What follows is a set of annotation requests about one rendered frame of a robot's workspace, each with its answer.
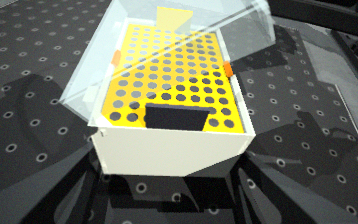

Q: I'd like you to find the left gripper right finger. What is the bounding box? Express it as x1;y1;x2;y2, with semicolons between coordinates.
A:
230;149;358;224

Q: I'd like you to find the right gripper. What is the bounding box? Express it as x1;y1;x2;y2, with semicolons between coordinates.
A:
267;0;358;37

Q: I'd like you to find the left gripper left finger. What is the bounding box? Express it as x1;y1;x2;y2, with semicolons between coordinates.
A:
0;140;102;224

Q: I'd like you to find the yellow perforated plate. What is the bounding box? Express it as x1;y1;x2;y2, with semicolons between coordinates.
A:
104;65;242;133

